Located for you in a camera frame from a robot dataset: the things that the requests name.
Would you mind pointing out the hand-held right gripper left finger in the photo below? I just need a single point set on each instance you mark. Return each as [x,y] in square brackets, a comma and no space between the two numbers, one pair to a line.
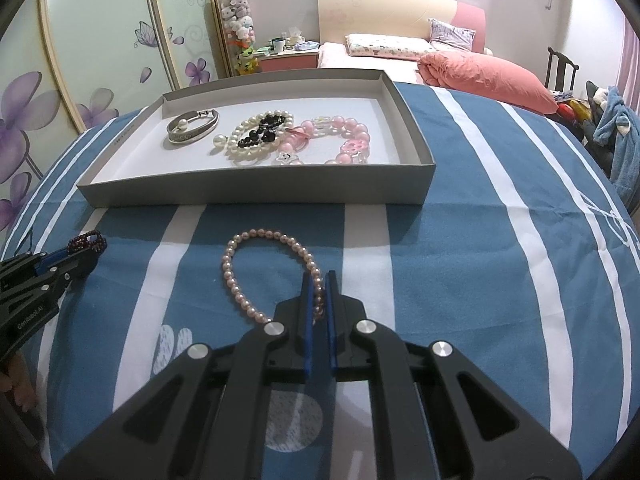
[307,330]

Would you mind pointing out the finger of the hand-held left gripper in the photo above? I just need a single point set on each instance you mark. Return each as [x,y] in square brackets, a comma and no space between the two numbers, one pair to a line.
[50,261]
[67,275]

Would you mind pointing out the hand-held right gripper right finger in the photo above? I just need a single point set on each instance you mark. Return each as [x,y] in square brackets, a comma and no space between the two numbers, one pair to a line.
[332,330]

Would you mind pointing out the grey cardboard box tray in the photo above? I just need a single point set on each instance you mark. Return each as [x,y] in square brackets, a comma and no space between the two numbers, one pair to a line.
[250,190]

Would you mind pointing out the wide silver bangle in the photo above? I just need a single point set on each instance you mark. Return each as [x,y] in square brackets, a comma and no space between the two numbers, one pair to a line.
[187,137]

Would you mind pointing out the person's left hand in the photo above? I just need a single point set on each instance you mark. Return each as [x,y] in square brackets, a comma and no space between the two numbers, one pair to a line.
[17,380]

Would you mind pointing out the blue white striped blanket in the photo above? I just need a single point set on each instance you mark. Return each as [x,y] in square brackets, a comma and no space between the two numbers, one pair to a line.
[450,260]

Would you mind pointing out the thin silver bangle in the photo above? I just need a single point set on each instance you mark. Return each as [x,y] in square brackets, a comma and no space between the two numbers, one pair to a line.
[202,113]

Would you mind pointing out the flower print wardrobe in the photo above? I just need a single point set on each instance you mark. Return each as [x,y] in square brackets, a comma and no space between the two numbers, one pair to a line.
[100,35]

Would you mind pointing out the pink nightstand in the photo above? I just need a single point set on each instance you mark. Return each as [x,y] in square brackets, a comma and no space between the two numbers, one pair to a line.
[287,62]

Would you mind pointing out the pink bed mattress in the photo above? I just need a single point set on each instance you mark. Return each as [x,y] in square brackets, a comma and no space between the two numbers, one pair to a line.
[355,60]

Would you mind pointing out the white mug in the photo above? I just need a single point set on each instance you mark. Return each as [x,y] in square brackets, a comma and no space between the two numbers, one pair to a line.
[278,46]

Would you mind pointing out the white patterned pillow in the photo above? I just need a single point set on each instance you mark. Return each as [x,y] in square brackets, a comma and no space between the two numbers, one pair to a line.
[387,46]

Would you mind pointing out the tissue box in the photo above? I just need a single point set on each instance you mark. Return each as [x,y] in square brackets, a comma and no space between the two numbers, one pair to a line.
[296,36]

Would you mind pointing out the salmon pink pillow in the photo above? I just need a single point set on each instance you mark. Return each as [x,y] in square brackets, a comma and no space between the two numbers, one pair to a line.
[485,77]

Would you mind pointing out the plush toy column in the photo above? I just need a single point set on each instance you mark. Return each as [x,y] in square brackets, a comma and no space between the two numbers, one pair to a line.
[240,22]

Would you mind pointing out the purple patterned pillow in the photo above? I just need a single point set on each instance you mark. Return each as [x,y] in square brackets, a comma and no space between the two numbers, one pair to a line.
[450,36]

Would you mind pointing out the cream and pink headboard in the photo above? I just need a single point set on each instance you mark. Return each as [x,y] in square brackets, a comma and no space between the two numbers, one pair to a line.
[380,10]

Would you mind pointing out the colourful clothes pile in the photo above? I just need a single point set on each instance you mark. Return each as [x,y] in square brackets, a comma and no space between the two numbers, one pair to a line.
[572,110]

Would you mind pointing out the dark wooden chair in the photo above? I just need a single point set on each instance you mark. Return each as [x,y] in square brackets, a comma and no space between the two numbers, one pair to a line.
[559,65]

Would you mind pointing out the blue fleece garment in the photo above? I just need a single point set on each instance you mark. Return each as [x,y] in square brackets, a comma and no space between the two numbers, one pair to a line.
[620,130]

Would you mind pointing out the pink curtain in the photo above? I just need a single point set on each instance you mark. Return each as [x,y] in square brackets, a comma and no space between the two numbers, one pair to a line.
[631,60]

